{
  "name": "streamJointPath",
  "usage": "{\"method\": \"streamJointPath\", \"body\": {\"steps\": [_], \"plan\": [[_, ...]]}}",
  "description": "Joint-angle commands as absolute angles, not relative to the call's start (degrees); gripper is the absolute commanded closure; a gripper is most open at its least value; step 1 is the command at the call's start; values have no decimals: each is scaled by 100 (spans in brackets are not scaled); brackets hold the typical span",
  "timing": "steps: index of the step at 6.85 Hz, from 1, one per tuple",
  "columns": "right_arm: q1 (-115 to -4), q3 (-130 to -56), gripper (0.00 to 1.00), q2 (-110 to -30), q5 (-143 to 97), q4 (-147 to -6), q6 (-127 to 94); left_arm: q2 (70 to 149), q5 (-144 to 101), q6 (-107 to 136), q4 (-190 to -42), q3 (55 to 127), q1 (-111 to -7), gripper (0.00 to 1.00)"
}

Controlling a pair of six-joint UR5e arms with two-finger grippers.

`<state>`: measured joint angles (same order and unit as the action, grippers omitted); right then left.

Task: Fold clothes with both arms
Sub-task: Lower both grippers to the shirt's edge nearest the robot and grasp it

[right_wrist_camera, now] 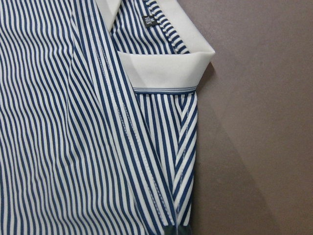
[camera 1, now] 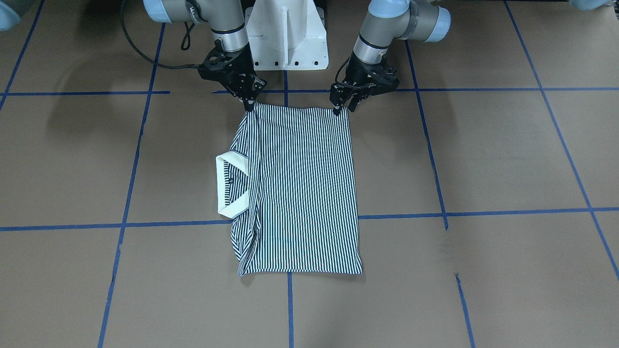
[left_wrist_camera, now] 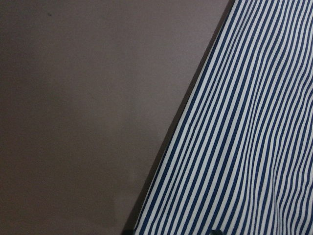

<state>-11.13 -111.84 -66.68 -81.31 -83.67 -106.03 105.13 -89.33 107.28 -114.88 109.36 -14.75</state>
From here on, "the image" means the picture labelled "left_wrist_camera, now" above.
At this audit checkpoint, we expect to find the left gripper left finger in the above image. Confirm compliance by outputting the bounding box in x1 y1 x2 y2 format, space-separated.
123 230 134 235

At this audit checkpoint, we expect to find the blue white striped polo shirt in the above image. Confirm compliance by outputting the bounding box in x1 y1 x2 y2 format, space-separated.
134 0 313 235

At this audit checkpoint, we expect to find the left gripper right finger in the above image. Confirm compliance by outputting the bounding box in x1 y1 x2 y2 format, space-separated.
210 229 223 235

